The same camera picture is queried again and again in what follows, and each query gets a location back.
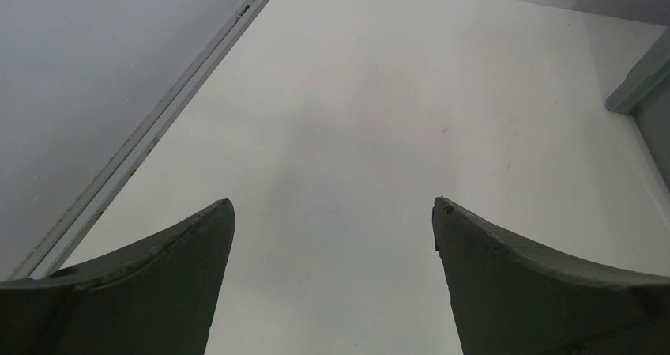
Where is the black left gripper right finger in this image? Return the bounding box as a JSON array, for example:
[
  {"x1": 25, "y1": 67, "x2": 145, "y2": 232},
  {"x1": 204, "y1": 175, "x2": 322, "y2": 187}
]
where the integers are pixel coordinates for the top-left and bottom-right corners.
[{"x1": 432, "y1": 197, "x2": 669, "y2": 354}]

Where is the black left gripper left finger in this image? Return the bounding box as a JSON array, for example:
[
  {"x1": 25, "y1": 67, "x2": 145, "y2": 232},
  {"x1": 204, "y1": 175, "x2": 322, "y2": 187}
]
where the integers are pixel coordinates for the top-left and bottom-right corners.
[{"x1": 1, "y1": 199, "x2": 235, "y2": 354}]

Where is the grey plastic storage bin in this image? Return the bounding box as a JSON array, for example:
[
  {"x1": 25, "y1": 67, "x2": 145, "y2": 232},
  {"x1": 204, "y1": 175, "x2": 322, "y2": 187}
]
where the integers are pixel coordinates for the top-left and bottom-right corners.
[{"x1": 605, "y1": 30, "x2": 669, "y2": 186}]

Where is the aluminium left frame rail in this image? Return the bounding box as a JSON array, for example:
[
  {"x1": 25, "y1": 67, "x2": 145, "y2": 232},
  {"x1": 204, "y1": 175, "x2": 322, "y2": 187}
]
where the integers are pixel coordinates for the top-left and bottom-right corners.
[{"x1": 1, "y1": 0, "x2": 258, "y2": 280}]

